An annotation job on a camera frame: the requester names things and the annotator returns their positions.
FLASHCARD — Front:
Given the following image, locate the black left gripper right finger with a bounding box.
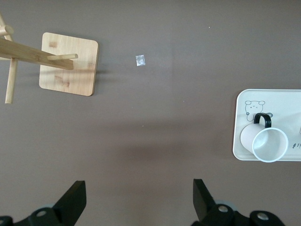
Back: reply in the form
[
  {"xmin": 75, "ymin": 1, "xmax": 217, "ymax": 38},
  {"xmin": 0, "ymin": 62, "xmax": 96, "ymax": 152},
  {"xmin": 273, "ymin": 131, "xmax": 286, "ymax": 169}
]
[{"xmin": 191, "ymin": 178, "xmax": 285, "ymax": 226}]

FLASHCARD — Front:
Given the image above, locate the cream rabbit print tray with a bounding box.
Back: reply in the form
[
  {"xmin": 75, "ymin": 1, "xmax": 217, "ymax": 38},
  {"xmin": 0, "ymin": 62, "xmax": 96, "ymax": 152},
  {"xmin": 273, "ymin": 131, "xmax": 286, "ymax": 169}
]
[{"xmin": 232, "ymin": 89, "xmax": 301, "ymax": 162}]

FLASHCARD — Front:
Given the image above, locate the white smiley cup black handle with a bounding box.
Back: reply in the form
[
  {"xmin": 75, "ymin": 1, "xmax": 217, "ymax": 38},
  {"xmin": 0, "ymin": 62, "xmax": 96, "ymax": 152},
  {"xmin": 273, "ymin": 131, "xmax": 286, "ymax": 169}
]
[{"xmin": 239, "ymin": 112, "xmax": 289, "ymax": 163}]

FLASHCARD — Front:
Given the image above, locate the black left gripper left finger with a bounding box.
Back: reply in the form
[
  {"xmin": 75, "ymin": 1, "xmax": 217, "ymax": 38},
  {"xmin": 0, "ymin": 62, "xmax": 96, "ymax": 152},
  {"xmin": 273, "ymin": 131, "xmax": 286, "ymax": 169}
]
[{"xmin": 0, "ymin": 180, "xmax": 87, "ymax": 226}]

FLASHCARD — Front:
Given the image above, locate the wooden mug stand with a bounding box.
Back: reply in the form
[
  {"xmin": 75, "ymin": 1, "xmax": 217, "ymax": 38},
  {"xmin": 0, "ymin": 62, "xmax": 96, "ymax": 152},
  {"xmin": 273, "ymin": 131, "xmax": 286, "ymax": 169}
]
[{"xmin": 0, "ymin": 11, "xmax": 100, "ymax": 105}]

